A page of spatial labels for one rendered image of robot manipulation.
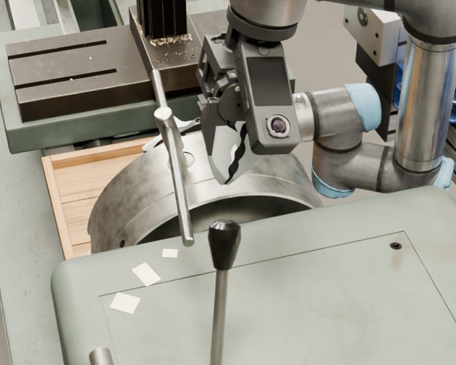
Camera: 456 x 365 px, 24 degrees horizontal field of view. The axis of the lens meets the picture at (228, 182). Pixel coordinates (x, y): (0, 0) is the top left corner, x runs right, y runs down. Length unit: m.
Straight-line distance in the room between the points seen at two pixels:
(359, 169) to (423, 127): 0.15
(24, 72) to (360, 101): 0.63
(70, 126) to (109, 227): 0.58
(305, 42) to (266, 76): 2.61
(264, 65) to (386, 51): 0.78
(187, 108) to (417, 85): 0.55
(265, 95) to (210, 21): 0.99
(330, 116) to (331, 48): 2.04
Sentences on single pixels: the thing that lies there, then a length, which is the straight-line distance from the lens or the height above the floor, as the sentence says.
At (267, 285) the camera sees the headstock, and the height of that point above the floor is 1.25.
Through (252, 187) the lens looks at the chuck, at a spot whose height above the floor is 1.23.
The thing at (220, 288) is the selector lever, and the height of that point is 1.35.
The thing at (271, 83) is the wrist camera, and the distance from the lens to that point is 1.02.
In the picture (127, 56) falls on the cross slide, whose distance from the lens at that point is 1.92.
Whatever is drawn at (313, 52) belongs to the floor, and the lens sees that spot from 3.59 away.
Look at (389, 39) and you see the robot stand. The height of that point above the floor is 1.08.
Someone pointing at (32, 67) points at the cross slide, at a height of 0.97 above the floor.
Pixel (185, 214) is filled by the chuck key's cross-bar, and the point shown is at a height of 1.33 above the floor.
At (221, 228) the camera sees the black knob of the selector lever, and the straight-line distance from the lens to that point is 0.97.
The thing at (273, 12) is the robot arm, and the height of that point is 1.54.
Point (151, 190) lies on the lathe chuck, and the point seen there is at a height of 1.22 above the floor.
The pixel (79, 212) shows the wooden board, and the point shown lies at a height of 0.88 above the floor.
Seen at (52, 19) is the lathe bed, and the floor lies 0.86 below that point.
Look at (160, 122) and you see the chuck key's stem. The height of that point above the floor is 1.31.
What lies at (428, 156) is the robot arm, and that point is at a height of 1.06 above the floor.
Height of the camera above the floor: 2.10
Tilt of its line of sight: 43 degrees down
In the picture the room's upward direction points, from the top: straight up
